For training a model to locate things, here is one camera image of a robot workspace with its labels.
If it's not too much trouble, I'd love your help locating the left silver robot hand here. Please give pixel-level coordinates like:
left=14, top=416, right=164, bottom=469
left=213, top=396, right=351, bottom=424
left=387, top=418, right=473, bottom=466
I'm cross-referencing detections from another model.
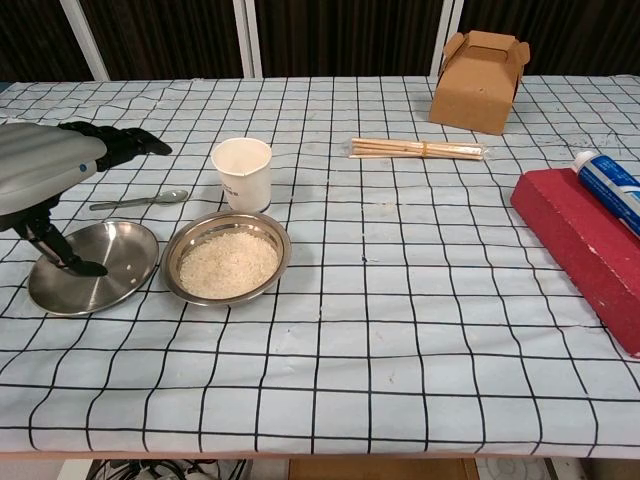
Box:
left=0, top=119, right=174, bottom=279

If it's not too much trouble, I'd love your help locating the metal spoon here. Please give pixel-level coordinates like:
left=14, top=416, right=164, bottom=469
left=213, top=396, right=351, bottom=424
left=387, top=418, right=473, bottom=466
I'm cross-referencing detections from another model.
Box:
left=89, top=188, right=190, bottom=211

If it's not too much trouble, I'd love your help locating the white paper cup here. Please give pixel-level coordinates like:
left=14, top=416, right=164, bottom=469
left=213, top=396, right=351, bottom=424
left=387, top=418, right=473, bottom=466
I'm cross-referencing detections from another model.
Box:
left=210, top=138, right=274, bottom=214

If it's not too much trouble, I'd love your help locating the white rice heap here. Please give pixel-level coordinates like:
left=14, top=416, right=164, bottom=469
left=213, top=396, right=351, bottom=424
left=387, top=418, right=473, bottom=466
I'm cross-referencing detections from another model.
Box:
left=178, top=232, right=280, bottom=300

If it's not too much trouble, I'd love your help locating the empty steel plate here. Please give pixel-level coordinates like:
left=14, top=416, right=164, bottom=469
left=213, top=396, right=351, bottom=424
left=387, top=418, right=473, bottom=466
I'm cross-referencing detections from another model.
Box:
left=27, top=221, right=160, bottom=317

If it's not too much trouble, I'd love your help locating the steel bowl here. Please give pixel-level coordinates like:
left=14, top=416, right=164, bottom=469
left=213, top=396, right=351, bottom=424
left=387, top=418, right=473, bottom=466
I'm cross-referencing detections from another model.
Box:
left=160, top=209, right=293, bottom=306

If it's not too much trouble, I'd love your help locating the light blue checkered tablecloth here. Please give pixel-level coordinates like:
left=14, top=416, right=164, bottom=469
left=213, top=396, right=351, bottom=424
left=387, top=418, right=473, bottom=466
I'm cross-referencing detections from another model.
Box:
left=0, top=74, right=640, bottom=459

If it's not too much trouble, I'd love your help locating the wrapped wooden chopstick bundle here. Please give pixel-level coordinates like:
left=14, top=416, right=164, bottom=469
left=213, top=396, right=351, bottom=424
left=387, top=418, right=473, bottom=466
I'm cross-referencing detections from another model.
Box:
left=344, top=137, right=487, bottom=162

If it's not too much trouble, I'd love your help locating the brown cardboard gable box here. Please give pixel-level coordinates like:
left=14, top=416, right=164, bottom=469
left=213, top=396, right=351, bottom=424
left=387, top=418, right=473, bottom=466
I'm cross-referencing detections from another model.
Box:
left=428, top=29, right=531, bottom=136

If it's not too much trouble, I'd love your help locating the brown wooden board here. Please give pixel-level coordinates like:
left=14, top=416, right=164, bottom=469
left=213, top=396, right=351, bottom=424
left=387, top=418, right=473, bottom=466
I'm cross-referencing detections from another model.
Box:
left=288, top=457, right=481, bottom=480

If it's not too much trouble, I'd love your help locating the long red box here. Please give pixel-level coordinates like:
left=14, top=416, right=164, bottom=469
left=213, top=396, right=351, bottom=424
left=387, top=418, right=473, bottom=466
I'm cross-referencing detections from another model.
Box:
left=509, top=168, right=640, bottom=359

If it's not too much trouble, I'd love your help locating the blue white toothpaste tube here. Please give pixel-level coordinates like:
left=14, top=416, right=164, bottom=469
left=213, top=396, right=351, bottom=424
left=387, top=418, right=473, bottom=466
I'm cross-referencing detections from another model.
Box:
left=572, top=149, right=640, bottom=239

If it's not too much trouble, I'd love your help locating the white partition post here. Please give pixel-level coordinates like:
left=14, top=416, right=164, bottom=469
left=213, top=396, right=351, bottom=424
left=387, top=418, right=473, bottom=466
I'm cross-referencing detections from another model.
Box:
left=232, top=0, right=264, bottom=79
left=64, top=0, right=111, bottom=81
left=427, top=0, right=464, bottom=77

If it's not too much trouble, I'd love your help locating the floor cable tangle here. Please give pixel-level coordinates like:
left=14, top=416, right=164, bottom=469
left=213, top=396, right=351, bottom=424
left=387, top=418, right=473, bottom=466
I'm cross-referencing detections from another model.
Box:
left=89, top=457, right=251, bottom=480

